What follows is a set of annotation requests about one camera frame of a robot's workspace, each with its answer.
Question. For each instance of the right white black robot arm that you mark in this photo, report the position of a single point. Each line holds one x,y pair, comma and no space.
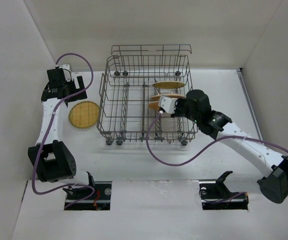
270,159

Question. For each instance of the grey wire dish rack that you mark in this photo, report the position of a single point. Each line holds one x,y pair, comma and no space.
126,89

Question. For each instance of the yellow woven plate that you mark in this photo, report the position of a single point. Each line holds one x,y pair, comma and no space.
168,85
84,115

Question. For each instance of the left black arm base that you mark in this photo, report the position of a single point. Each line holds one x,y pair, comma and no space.
84,199

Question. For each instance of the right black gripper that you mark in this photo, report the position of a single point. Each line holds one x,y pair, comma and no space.
181,107

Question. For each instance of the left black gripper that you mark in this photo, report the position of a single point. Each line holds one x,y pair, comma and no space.
73,88

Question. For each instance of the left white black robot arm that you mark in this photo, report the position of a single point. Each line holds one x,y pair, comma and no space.
51,159

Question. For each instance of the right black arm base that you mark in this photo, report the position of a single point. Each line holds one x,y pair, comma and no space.
215,195

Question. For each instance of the orange woven plate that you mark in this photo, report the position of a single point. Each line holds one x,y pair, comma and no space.
154,105
171,95

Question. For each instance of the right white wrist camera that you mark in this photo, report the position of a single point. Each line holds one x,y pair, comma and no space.
167,104

